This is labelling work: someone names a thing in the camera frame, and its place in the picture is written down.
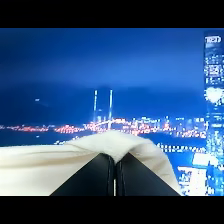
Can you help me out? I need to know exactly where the beige shirt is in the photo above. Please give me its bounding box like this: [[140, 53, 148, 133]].
[[0, 129, 183, 197]]

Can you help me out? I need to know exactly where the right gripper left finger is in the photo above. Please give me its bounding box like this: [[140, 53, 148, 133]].
[[49, 152, 116, 197]]

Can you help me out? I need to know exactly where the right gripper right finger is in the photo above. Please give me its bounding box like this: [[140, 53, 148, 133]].
[[115, 152, 181, 197]]

